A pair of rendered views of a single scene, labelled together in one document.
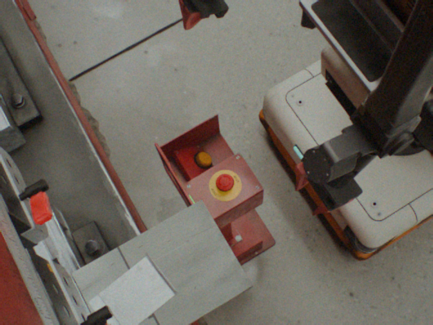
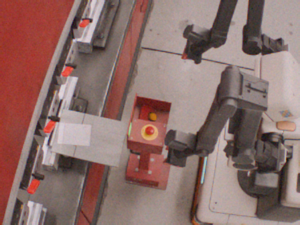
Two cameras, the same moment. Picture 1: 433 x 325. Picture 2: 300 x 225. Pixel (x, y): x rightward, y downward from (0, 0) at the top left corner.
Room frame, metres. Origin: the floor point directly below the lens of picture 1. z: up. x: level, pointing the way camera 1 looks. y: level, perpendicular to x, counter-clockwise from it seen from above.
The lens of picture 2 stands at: (-0.19, -0.31, 2.49)
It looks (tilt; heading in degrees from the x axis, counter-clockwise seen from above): 66 degrees down; 29
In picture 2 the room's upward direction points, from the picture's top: 6 degrees clockwise
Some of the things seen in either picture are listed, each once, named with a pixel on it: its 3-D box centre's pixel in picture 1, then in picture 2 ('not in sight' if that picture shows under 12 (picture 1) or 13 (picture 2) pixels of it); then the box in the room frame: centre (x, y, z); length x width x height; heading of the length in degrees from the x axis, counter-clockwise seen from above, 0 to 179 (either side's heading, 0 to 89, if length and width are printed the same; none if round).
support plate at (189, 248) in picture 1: (161, 280); (89, 137); (0.17, 0.12, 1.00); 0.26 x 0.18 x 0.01; 112
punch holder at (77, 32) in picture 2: not in sight; (73, 11); (0.46, 0.40, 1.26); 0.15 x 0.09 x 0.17; 22
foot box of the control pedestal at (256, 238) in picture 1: (230, 234); (148, 169); (0.44, -0.01, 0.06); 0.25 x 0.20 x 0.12; 113
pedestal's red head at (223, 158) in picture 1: (211, 175); (148, 124); (0.43, 0.02, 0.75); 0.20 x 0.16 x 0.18; 23
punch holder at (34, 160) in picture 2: not in sight; (22, 163); (-0.09, 0.17, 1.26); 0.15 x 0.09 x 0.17; 22
